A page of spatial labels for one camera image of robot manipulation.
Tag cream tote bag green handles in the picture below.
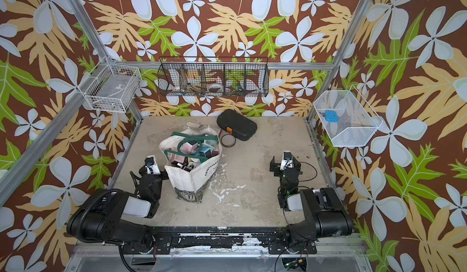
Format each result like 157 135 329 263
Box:
159 125 223 203

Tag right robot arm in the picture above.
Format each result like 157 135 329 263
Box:
269 152 353 246

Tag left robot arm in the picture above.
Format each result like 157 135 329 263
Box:
66 172 167 248

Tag black hard case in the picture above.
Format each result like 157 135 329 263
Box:
216 109 258 141

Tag brown tape roll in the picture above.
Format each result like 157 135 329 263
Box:
220 134 237 148

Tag blue object in basket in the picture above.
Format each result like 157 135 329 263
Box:
323 110 339 123

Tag white tape roll in basket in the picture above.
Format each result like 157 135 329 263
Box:
207 83 224 93

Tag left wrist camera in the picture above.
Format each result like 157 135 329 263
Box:
145 155 161 175

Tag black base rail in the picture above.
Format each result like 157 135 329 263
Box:
123 227 317 256

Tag white wire basket right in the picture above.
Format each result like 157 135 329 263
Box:
313 87 383 148

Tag white wire basket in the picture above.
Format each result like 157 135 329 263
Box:
313 87 383 148
79 58 142 113

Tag white wire basket left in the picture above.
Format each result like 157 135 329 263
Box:
79 58 142 113

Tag black wire basket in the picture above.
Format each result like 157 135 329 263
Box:
156 56 270 97

